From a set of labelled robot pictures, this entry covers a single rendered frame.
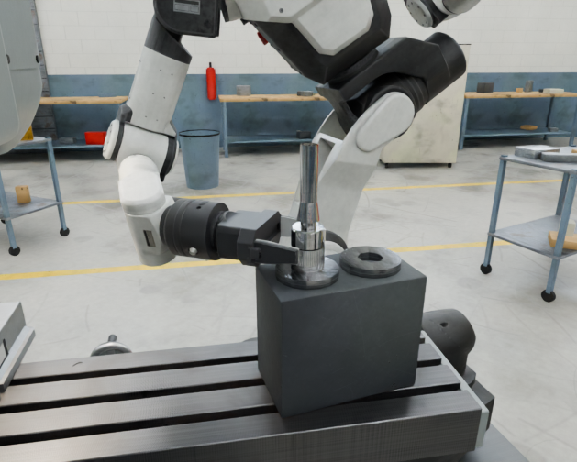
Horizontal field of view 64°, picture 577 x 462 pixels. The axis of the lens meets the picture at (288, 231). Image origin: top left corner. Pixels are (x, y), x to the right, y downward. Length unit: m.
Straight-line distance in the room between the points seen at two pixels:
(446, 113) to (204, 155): 3.27
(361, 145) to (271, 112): 7.27
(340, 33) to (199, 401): 0.67
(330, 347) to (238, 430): 0.17
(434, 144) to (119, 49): 4.99
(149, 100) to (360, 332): 0.58
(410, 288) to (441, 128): 6.07
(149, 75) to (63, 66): 7.44
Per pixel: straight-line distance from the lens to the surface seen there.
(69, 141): 7.80
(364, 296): 0.64
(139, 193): 0.73
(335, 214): 1.02
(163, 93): 0.95
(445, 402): 0.76
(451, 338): 1.34
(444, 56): 1.08
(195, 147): 5.36
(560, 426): 2.35
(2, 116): 0.48
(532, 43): 9.99
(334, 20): 0.91
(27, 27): 0.64
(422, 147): 6.68
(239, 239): 0.62
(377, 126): 0.97
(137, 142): 0.94
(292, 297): 0.60
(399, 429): 0.73
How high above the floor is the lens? 1.41
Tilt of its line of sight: 20 degrees down
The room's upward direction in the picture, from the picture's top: straight up
